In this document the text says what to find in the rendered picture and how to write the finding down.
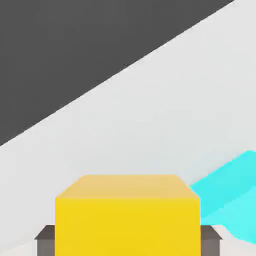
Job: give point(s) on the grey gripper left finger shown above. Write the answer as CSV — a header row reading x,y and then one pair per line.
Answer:
x,y
45,243

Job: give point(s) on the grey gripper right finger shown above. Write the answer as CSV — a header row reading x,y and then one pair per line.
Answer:
x,y
210,243

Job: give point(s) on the small yellow cube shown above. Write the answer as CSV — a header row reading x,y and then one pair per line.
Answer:
x,y
128,224

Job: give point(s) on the small cyan cube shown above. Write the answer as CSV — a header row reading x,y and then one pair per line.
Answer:
x,y
230,196

